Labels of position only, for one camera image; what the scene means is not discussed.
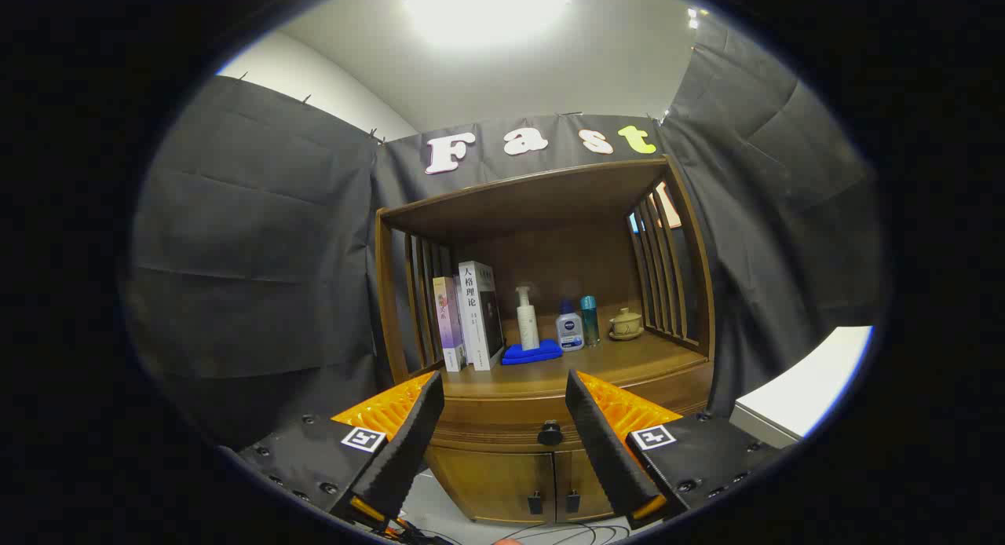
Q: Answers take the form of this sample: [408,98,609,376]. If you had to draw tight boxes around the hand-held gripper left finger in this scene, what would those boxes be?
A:
[236,370,445,530]

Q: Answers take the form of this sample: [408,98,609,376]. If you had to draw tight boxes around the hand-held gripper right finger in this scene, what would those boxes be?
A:
[564,368,786,532]

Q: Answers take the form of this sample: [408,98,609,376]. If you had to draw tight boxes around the brown wooden drawer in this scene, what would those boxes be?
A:
[430,364,714,453]

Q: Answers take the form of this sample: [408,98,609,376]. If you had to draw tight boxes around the wooden cabinet door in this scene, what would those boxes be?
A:
[428,448,554,524]
[554,448,617,522]

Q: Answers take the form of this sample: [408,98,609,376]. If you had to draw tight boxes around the wooden countertop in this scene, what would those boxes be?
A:
[408,317,707,399]

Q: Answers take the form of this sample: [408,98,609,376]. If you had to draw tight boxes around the brown wooden cabinet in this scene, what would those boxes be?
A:
[375,156,717,526]

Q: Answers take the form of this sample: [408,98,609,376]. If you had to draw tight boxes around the blue folded cloth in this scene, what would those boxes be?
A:
[501,338,564,366]

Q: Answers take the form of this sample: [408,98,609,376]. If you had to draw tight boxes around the white bottle blue pump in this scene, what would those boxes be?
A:
[556,299,585,352]

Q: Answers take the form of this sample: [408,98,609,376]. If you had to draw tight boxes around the thin purple book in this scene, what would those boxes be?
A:
[433,276,468,372]

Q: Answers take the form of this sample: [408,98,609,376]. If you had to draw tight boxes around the beige lidded teacup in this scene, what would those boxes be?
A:
[608,307,645,342]

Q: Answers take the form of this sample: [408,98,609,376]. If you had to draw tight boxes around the thick white book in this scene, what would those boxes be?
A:
[458,260,506,371]

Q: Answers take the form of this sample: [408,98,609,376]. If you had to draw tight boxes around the white side table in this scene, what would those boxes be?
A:
[729,325,874,450]

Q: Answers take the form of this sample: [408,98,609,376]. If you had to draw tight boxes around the black backdrop cloth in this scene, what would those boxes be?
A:
[130,19,888,452]

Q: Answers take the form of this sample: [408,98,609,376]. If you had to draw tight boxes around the black floor cables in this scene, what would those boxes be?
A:
[385,514,637,545]

